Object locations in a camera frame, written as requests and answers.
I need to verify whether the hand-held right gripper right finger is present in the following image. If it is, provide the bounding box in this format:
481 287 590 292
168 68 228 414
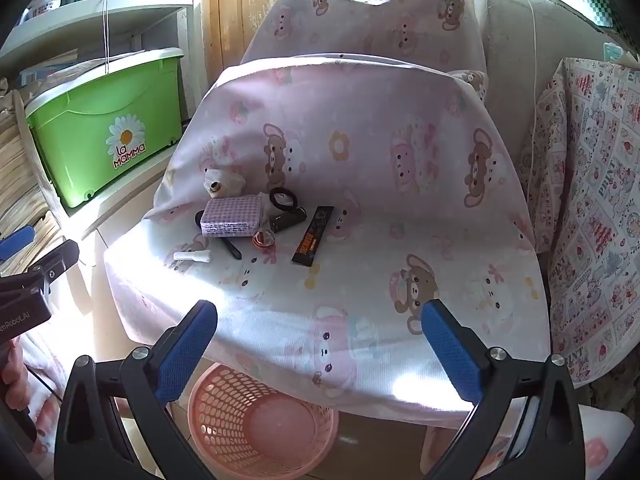
421 299 586 480

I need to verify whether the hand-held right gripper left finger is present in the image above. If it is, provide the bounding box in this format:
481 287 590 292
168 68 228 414
54 300 218 480

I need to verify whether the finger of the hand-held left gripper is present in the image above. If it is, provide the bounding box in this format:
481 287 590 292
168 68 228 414
0 226 36 262
27 240 81 301

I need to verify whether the black plastic spoon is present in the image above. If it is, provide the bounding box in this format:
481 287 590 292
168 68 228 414
195 210 244 260

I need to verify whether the pink plastic basket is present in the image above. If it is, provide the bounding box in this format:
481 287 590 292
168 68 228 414
187 362 340 478

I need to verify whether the purple checkered packet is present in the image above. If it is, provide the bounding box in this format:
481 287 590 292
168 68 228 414
200 195 264 237

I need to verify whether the dark cylindrical tube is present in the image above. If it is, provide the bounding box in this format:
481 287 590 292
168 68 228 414
270 207 307 233

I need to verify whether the black orange snack wrapper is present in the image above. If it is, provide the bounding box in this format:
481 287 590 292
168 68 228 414
291 205 335 267

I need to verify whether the black hair tie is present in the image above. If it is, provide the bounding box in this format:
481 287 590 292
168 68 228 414
269 186 301 211

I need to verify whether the white tissue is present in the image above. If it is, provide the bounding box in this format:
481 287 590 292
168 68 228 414
220 166 249 196

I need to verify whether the person's left hand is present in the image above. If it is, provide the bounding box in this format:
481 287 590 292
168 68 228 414
0 346 29 411

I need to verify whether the stack of beige papers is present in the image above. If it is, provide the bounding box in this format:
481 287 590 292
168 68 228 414
0 80 68 261

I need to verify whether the green storage box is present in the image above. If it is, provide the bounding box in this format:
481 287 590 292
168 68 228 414
25 49 185 209

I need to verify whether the pink bear print tablecloth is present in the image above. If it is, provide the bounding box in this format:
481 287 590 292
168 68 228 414
103 54 551 431

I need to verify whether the printed patchwork blanket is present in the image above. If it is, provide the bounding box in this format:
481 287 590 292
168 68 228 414
517 57 640 388

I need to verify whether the white shelf unit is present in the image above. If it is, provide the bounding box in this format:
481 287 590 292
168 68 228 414
0 0 201 241

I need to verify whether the wooden door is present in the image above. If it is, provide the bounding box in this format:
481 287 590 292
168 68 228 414
202 0 482 73

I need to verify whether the white hanging cord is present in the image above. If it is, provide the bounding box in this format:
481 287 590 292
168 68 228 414
102 0 112 77

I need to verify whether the white wall cable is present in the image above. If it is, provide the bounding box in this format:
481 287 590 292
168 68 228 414
524 0 540 161

